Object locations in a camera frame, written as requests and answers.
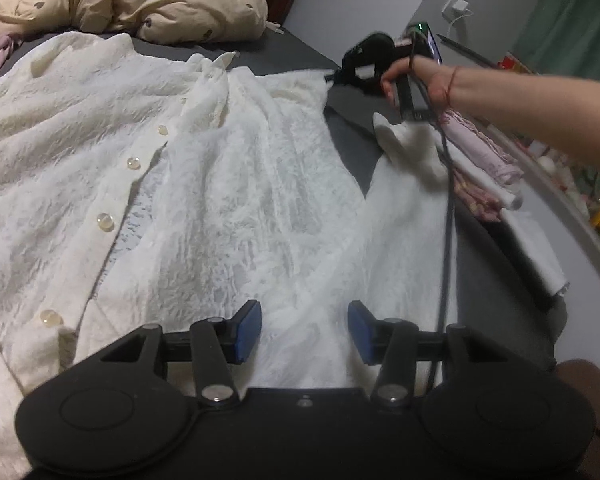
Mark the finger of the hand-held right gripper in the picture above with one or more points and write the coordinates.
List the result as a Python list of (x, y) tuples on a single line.
[(336, 76)]

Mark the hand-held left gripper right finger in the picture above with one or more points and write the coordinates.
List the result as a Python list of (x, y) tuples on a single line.
[(361, 332)]

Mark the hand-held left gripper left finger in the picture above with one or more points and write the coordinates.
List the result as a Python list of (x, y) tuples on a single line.
[(247, 332)]

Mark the white knit cardigan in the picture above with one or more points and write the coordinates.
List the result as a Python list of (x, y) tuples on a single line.
[(230, 160)]

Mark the person's right forearm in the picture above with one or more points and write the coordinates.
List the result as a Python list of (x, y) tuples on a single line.
[(530, 115)]

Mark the person's right hand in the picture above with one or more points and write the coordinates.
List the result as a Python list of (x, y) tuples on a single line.
[(432, 80)]

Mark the white folded garment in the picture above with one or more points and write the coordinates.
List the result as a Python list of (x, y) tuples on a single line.
[(497, 194)]

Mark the white folded cloth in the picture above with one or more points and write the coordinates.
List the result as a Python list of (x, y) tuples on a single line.
[(535, 250)]

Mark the green curtain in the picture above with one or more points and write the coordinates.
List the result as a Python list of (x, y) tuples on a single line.
[(570, 10)]

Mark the white wall charger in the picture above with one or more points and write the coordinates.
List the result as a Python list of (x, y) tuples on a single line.
[(455, 7)]

